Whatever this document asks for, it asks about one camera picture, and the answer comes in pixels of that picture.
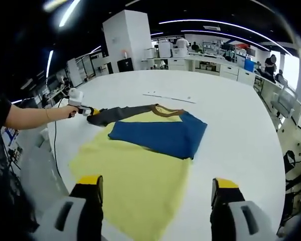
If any person's left hand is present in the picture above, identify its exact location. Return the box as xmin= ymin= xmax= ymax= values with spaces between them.
xmin=49 ymin=104 xmax=78 ymax=121

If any long white workbench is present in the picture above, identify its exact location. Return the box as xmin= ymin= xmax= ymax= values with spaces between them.
xmin=141 ymin=47 xmax=257 ymax=82

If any black low cabinet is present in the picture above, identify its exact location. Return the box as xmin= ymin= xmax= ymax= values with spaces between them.
xmin=117 ymin=57 xmax=134 ymax=72

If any white storage box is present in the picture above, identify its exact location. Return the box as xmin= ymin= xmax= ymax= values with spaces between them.
xmin=172 ymin=47 xmax=187 ymax=57

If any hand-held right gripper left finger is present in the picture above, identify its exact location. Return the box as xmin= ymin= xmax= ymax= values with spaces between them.
xmin=31 ymin=174 xmax=104 ymax=241

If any thin white strip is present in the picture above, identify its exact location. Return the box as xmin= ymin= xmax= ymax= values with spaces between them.
xmin=142 ymin=93 xmax=197 ymax=104

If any white tall cabinet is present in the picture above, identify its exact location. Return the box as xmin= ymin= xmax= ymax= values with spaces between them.
xmin=66 ymin=58 xmax=84 ymax=86

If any grey mesh office chair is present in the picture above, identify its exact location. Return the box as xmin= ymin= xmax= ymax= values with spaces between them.
xmin=270 ymin=86 xmax=298 ymax=122

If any yellow blue grey garment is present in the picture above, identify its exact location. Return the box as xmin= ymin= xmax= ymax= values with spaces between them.
xmin=69 ymin=103 xmax=208 ymax=241

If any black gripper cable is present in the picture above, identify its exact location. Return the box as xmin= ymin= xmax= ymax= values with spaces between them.
xmin=53 ymin=119 xmax=65 ymax=184

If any black bag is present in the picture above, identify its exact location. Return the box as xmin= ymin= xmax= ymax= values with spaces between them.
xmin=283 ymin=150 xmax=297 ymax=174

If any long curved ceiling light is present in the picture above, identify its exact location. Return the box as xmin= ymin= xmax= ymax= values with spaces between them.
xmin=158 ymin=19 xmax=295 ymax=55

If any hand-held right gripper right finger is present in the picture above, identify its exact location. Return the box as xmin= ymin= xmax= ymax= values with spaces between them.
xmin=210 ymin=177 xmax=279 ymax=241

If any white box appliance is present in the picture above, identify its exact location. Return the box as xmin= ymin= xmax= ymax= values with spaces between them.
xmin=158 ymin=40 xmax=174 ymax=58
xmin=143 ymin=47 xmax=157 ymax=60

